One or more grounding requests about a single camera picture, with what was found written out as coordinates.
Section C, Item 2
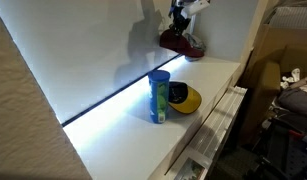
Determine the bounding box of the blue tennis ball can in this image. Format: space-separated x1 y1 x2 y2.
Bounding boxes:
148 70 170 124

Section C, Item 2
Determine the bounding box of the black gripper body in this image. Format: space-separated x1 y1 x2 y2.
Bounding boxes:
168 0 190 30

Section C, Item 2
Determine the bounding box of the pile of clothes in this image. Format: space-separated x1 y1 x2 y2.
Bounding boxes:
274 68 307 117

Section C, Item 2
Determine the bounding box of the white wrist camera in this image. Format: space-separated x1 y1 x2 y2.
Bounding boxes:
183 0 210 16

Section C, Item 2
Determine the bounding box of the grey cap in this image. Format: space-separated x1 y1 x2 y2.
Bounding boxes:
184 33 206 62

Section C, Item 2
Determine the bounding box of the navy cap with yellow brim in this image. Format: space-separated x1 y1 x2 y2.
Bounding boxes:
168 81 202 114

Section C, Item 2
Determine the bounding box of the picture label on radiator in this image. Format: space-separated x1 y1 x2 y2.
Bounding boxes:
174 158 205 180

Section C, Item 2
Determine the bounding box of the brown cardboard box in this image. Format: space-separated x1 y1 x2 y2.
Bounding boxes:
239 24 307 144

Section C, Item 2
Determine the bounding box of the red baseball cap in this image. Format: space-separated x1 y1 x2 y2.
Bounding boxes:
159 29 204 58

